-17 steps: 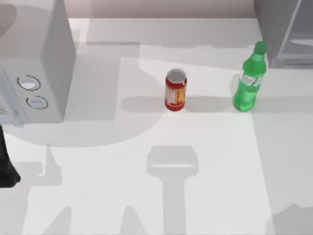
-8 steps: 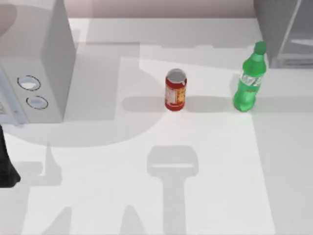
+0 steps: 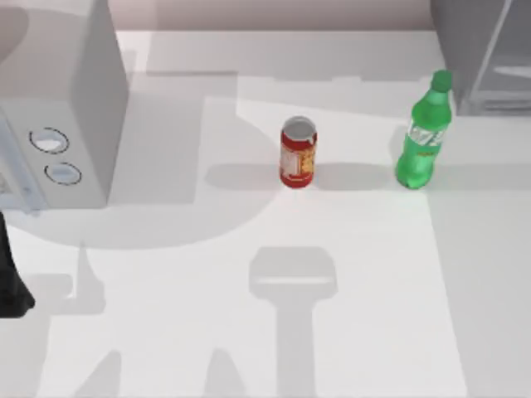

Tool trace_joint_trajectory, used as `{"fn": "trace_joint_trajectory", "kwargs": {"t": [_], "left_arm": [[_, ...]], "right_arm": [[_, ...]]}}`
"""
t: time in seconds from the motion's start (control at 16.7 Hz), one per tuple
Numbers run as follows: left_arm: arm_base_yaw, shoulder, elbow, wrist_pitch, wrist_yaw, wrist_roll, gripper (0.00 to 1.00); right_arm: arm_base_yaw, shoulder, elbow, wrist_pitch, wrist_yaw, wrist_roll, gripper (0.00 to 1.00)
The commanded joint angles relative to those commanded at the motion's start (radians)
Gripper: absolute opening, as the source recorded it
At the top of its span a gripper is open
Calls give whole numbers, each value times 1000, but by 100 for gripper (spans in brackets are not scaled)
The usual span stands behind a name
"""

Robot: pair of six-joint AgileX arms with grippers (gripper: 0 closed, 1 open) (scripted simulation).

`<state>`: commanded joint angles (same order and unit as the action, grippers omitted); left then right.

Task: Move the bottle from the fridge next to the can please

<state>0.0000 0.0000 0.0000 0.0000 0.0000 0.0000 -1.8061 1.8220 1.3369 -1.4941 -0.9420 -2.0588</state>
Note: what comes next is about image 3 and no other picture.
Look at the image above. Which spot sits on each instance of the pale microwave oven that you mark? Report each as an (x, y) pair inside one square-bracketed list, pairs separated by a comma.
[(79, 103)]

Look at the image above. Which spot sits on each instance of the grey cabinet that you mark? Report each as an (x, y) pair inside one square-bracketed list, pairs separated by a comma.
[(485, 49)]

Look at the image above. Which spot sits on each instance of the green bottle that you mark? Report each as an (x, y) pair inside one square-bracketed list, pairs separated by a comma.
[(423, 137)]

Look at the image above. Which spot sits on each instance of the round microwave knob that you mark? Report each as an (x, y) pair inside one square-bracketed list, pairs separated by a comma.
[(49, 140), (63, 173)]

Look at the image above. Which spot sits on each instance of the red and white can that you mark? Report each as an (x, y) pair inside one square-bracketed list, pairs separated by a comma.
[(297, 155)]

